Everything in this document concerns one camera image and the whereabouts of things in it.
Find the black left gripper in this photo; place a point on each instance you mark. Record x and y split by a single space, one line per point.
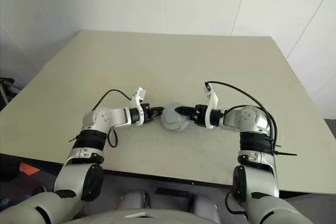
147 113

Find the black table frame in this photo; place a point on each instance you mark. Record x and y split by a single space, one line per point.
157 181

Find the grey robot torso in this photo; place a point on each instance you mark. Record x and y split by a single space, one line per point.
168 218

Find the black grey equipment stand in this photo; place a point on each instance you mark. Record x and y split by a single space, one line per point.
6 79

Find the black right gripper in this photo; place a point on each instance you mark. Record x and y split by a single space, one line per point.
200 115

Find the grey rounded right robot knee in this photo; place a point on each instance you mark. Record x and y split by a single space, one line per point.
207 203

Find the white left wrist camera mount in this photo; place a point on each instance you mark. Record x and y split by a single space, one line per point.
138 94

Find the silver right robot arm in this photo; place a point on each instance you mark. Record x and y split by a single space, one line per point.
246 117

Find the grey rounded left robot knee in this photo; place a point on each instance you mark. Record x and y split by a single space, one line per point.
135 200

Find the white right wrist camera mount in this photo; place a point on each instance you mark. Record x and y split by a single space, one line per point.
213 98

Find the grey rounded robot knee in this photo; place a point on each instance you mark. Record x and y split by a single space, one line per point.
207 203
135 200

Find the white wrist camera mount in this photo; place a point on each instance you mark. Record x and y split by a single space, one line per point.
138 94
213 98

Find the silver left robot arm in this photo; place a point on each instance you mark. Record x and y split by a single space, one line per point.
105 116

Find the orange object under table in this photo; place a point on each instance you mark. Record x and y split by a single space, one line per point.
27 168

